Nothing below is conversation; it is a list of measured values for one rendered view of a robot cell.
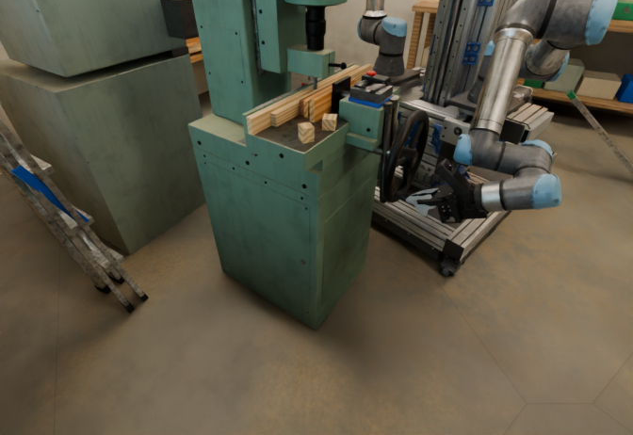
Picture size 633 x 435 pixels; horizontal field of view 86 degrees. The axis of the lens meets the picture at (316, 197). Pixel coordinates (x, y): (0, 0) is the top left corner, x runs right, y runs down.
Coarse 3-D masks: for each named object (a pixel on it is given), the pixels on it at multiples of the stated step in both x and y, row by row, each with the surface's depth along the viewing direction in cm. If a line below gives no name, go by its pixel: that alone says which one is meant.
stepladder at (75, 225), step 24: (0, 120) 93; (0, 144) 96; (0, 168) 111; (24, 168) 108; (48, 168) 109; (24, 192) 118; (48, 192) 110; (48, 216) 127; (72, 216) 118; (72, 240) 121; (96, 240) 128; (96, 264) 132; (96, 288) 161
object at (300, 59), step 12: (288, 48) 104; (300, 48) 104; (324, 48) 105; (288, 60) 106; (300, 60) 104; (312, 60) 102; (324, 60) 100; (300, 72) 106; (312, 72) 104; (324, 72) 103
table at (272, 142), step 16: (336, 112) 108; (272, 128) 98; (288, 128) 99; (320, 128) 99; (336, 128) 99; (256, 144) 96; (272, 144) 92; (288, 144) 91; (304, 144) 91; (320, 144) 92; (336, 144) 100; (352, 144) 103; (368, 144) 100; (272, 160) 96; (288, 160) 92; (304, 160) 89; (320, 160) 96
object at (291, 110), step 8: (368, 64) 136; (352, 72) 127; (360, 72) 130; (336, 80) 120; (360, 80) 132; (320, 88) 114; (304, 96) 108; (288, 104) 103; (296, 104) 103; (272, 112) 98; (280, 112) 98; (288, 112) 101; (296, 112) 104; (272, 120) 98; (280, 120) 99; (288, 120) 103
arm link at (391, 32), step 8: (384, 24) 153; (392, 24) 151; (400, 24) 151; (376, 32) 158; (384, 32) 154; (392, 32) 152; (400, 32) 152; (376, 40) 161; (384, 40) 156; (392, 40) 154; (400, 40) 154; (384, 48) 157; (392, 48) 156; (400, 48) 157
